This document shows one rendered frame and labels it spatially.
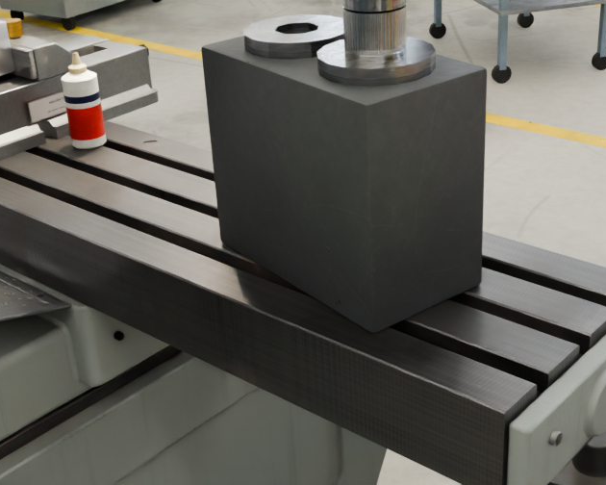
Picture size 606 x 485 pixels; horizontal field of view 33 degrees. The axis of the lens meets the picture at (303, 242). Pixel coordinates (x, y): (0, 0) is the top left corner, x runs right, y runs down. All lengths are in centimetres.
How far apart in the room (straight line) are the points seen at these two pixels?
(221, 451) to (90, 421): 24
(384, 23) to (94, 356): 49
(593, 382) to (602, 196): 258
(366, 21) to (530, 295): 26
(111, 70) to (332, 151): 60
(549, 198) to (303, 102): 258
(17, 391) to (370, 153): 49
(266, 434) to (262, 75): 67
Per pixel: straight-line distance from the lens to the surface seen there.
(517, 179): 345
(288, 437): 140
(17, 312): 101
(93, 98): 119
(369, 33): 75
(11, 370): 104
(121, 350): 108
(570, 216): 320
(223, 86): 86
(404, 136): 74
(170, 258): 92
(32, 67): 123
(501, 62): 437
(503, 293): 85
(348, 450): 152
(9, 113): 123
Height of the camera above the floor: 136
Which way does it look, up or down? 27 degrees down
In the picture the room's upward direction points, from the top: 4 degrees counter-clockwise
